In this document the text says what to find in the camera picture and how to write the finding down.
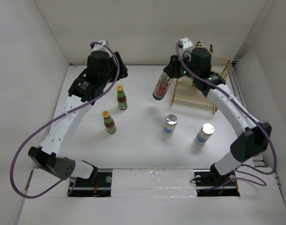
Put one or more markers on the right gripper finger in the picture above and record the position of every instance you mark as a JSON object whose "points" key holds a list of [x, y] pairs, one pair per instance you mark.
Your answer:
{"points": [[187, 70], [173, 69]]}

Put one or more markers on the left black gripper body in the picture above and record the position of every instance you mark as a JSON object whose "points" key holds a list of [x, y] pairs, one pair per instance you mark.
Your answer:
{"points": [[110, 76]]}

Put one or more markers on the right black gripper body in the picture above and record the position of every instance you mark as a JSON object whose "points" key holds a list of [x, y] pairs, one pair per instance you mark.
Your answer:
{"points": [[195, 69]]}

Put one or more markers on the black-capped soy sauce bottle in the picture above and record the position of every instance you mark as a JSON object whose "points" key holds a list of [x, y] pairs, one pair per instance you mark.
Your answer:
{"points": [[162, 86]]}

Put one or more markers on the gold-capped dark liquid bottle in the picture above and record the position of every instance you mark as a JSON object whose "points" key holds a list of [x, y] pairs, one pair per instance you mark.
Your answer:
{"points": [[210, 50]]}

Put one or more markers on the yellow-capped sauce bottle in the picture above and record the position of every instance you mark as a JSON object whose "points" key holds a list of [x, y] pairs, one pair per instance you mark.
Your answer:
{"points": [[109, 122], [121, 98]]}

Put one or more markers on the white blue shaker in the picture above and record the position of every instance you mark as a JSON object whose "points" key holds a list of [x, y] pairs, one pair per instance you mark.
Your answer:
{"points": [[204, 133], [171, 121]]}

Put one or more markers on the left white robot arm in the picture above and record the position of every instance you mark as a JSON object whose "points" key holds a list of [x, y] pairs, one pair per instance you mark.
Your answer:
{"points": [[50, 155]]}

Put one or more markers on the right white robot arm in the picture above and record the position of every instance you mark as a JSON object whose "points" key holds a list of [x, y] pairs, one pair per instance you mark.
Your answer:
{"points": [[253, 137]]}

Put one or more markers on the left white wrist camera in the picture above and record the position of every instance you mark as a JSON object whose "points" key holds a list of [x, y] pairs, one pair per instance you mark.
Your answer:
{"points": [[99, 45]]}

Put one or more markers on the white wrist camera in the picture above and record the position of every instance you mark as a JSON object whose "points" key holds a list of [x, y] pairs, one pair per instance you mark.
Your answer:
{"points": [[99, 45], [184, 45]]}

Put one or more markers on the gold wire basket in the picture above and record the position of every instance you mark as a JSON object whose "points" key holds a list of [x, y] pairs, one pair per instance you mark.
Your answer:
{"points": [[187, 95]]}

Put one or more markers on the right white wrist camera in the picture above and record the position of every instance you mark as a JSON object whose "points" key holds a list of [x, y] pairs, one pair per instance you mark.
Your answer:
{"points": [[184, 45]]}

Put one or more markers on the aluminium side rail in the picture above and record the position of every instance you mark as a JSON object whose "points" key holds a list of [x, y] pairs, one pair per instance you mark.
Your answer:
{"points": [[258, 160]]}

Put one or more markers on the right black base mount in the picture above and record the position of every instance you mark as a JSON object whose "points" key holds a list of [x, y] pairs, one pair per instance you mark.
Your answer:
{"points": [[207, 186]]}

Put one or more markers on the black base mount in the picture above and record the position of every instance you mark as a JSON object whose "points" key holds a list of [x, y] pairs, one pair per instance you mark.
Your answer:
{"points": [[207, 186], [100, 188]]}

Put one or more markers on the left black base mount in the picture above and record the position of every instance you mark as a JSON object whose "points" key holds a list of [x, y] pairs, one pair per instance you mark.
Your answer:
{"points": [[100, 188]]}

